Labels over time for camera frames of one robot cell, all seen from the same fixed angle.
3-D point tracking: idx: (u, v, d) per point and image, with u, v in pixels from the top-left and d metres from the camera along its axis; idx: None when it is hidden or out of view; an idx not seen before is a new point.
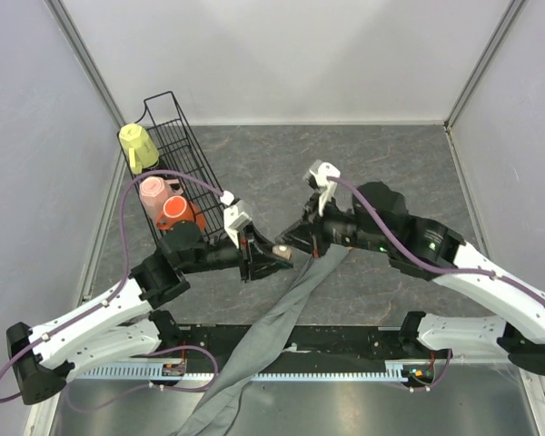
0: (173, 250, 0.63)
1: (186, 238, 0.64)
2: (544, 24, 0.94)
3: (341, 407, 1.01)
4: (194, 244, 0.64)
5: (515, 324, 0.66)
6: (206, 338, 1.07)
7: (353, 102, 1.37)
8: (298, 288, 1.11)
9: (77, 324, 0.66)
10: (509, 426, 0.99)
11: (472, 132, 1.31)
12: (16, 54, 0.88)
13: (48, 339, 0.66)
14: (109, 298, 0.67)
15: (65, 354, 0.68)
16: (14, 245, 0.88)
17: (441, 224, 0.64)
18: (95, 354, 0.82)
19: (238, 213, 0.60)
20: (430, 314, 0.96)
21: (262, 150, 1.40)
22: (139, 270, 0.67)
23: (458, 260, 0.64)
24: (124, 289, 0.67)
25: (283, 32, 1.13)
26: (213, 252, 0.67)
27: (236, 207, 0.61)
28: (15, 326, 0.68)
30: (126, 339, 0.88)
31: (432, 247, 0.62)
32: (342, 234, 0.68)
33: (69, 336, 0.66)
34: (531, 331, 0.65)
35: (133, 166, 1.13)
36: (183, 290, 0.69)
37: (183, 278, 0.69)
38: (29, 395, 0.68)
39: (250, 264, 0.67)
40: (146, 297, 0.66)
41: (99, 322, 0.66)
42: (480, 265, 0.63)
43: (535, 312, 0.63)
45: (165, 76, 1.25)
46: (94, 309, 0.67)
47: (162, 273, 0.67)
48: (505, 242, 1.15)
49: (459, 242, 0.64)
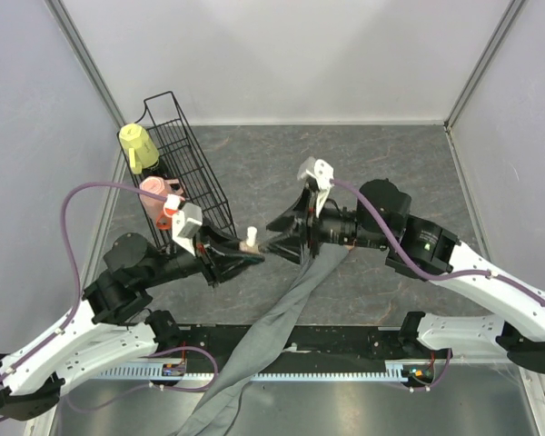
0: (118, 267, 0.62)
1: (131, 254, 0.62)
2: (544, 24, 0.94)
3: (341, 407, 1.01)
4: (143, 261, 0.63)
5: (509, 318, 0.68)
6: (206, 338, 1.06)
7: (352, 101, 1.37)
8: (297, 288, 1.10)
9: (38, 354, 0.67)
10: (509, 426, 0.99)
11: (472, 132, 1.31)
12: (16, 53, 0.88)
13: (14, 371, 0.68)
14: (63, 325, 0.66)
15: (38, 379, 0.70)
16: (14, 245, 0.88)
17: (436, 224, 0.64)
18: (85, 367, 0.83)
19: (183, 220, 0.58)
20: (429, 314, 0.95)
21: (262, 150, 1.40)
22: (92, 290, 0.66)
23: (452, 261, 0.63)
24: (78, 313, 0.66)
25: (283, 32, 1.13)
26: (172, 260, 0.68)
27: (181, 214, 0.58)
28: None
30: (121, 347, 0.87)
31: (428, 247, 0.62)
32: (341, 233, 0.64)
33: (33, 366, 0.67)
34: (528, 330, 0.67)
35: (133, 166, 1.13)
36: (141, 306, 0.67)
37: (144, 294, 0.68)
38: (20, 415, 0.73)
39: (214, 266, 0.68)
40: (99, 319, 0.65)
41: (58, 349, 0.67)
42: (477, 265, 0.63)
43: (530, 310, 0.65)
45: (165, 75, 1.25)
46: (50, 338, 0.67)
47: (115, 290, 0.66)
48: (505, 242, 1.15)
49: (453, 242, 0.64)
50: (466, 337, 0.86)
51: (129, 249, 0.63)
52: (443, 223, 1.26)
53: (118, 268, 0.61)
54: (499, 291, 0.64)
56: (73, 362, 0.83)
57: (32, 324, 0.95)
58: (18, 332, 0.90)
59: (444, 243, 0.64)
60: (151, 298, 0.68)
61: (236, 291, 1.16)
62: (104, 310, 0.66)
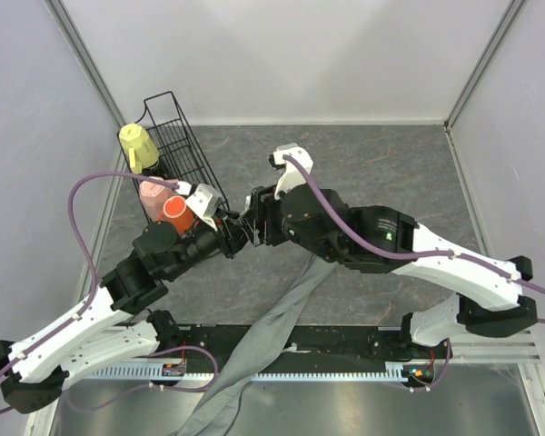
0: (147, 252, 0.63)
1: (161, 239, 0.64)
2: (544, 24, 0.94)
3: (341, 407, 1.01)
4: (173, 246, 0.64)
5: (473, 294, 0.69)
6: (206, 338, 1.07)
7: (352, 101, 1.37)
8: (297, 288, 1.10)
9: (52, 341, 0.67)
10: (509, 426, 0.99)
11: (472, 131, 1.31)
12: (16, 53, 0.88)
13: (26, 357, 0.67)
14: (81, 312, 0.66)
15: (47, 367, 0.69)
16: (14, 244, 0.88)
17: (393, 211, 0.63)
18: (90, 361, 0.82)
19: (205, 195, 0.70)
20: (414, 314, 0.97)
21: (262, 150, 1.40)
22: (111, 277, 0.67)
23: (416, 245, 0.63)
24: (96, 301, 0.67)
25: (283, 32, 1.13)
26: (192, 242, 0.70)
27: (198, 193, 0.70)
28: None
30: (123, 342, 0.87)
31: (389, 237, 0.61)
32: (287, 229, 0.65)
33: (45, 352, 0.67)
34: (491, 302, 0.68)
35: (133, 166, 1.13)
36: (160, 296, 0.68)
37: (163, 284, 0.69)
38: (24, 404, 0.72)
39: (232, 240, 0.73)
40: (118, 306, 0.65)
41: (74, 335, 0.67)
42: (437, 246, 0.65)
43: (492, 282, 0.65)
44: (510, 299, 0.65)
45: (165, 75, 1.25)
46: (65, 323, 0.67)
47: (134, 277, 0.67)
48: (505, 242, 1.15)
49: (412, 225, 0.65)
50: (437, 324, 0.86)
51: (158, 234, 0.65)
52: (443, 223, 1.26)
53: (147, 252, 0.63)
54: (461, 268, 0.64)
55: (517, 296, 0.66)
56: (76, 355, 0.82)
57: (32, 324, 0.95)
58: (18, 331, 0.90)
59: (404, 229, 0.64)
60: (167, 289, 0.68)
61: (235, 291, 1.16)
62: (123, 297, 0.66)
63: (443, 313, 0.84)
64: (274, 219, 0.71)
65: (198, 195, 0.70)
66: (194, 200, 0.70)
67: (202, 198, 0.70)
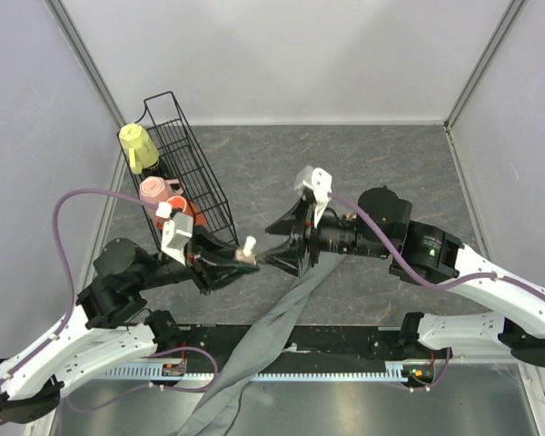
0: (107, 273, 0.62)
1: (120, 259, 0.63)
2: (544, 24, 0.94)
3: (341, 407, 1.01)
4: (131, 266, 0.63)
5: (512, 316, 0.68)
6: (206, 338, 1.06)
7: (353, 101, 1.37)
8: (297, 288, 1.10)
9: (34, 360, 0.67)
10: (509, 427, 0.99)
11: (471, 132, 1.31)
12: (15, 53, 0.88)
13: (12, 377, 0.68)
14: (57, 331, 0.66)
15: (34, 384, 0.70)
16: (14, 244, 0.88)
17: (439, 229, 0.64)
18: (84, 370, 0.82)
19: (173, 232, 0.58)
20: (427, 314, 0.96)
21: (262, 150, 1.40)
22: (85, 295, 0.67)
23: (458, 264, 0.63)
24: (73, 319, 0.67)
25: (282, 32, 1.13)
26: (163, 264, 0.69)
27: (170, 225, 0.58)
28: None
30: (120, 348, 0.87)
31: (432, 253, 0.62)
32: (341, 243, 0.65)
33: (28, 372, 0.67)
34: (531, 327, 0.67)
35: (133, 166, 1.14)
36: (137, 311, 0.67)
37: (137, 298, 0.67)
38: (23, 416, 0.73)
39: (205, 273, 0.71)
40: (93, 324, 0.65)
41: (54, 354, 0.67)
42: (480, 267, 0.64)
43: (536, 309, 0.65)
44: None
45: (165, 75, 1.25)
46: (45, 343, 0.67)
47: (109, 294, 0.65)
48: (504, 242, 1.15)
49: (457, 245, 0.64)
50: (466, 335, 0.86)
51: (119, 253, 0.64)
52: (443, 223, 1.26)
53: (106, 274, 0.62)
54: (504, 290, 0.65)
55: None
56: (72, 365, 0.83)
57: (32, 324, 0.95)
58: (18, 332, 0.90)
59: (449, 247, 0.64)
60: (144, 302, 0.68)
61: (236, 291, 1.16)
62: (98, 315, 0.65)
63: (474, 328, 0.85)
64: (320, 243, 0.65)
65: (167, 225, 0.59)
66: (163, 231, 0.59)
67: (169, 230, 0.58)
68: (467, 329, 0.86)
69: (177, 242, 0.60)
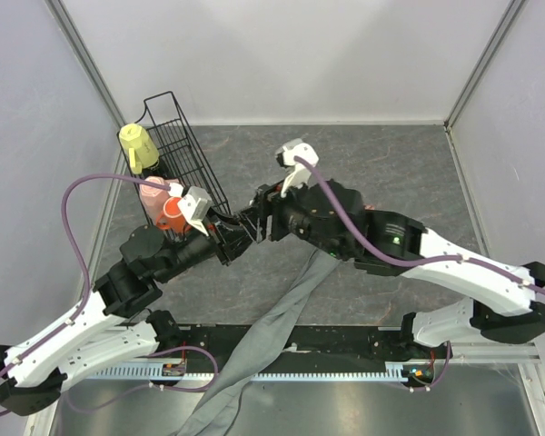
0: (134, 258, 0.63)
1: (148, 244, 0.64)
2: (544, 24, 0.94)
3: (341, 407, 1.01)
4: (159, 252, 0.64)
5: (483, 298, 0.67)
6: (206, 338, 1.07)
7: (352, 101, 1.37)
8: (297, 288, 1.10)
9: (47, 345, 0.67)
10: (509, 427, 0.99)
11: (472, 131, 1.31)
12: (16, 53, 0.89)
13: (21, 361, 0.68)
14: (74, 316, 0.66)
15: (43, 371, 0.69)
16: (13, 243, 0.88)
17: (401, 215, 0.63)
18: (88, 363, 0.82)
19: (194, 202, 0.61)
20: (419, 313, 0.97)
21: (262, 150, 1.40)
22: (103, 282, 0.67)
23: (424, 251, 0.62)
24: (89, 305, 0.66)
25: (282, 31, 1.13)
26: (183, 248, 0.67)
27: (192, 197, 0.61)
28: None
30: (123, 343, 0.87)
31: (397, 241, 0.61)
32: (298, 224, 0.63)
33: (39, 358, 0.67)
34: (500, 306, 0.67)
35: (133, 166, 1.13)
36: (153, 299, 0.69)
37: (155, 287, 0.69)
38: (24, 406, 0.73)
39: (226, 246, 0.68)
40: (111, 311, 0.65)
41: (66, 340, 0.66)
42: (446, 251, 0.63)
43: (502, 287, 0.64)
44: (520, 304, 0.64)
45: (165, 75, 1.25)
46: (59, 329, 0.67)
47: (127, 282, 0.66)
48: (504, 242, 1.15)
49: (421, 230, 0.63)
50: (448, 326, 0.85)
51: (147, 238, 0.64)
52: (443, 223, 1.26)
53: (134, 259, 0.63)
54: (468, 272, 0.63)
55: (529, 302, 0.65)
56: (75, 358, 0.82)
57: (32, 323, 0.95)
58: (18, 331, 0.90)
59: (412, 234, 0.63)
60: (161, 292, 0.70)
61: (235, 291, 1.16)
62: (115, 302, 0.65)
63: (452, 317, 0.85)
64: (281, 216, 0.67)
65: (188, 197, 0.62)
66: (185, 203, 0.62)
67: (191, 202, 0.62)
68: (447, 321, 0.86)
69: (201, 214, 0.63)
